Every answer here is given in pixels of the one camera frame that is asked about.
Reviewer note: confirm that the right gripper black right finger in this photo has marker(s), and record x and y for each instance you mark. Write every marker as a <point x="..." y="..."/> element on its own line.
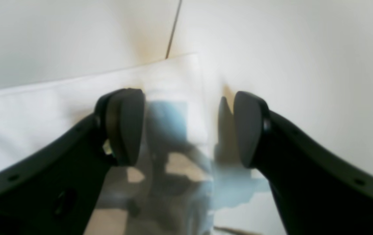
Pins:
<point x="315" y="192"/>

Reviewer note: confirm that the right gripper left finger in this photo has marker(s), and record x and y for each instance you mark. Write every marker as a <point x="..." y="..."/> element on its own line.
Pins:
<point x="55" y="190"/>

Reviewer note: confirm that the white printed T-shirt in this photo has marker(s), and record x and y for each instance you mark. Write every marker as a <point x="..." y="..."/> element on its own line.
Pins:
<point x="187" y="177"/>

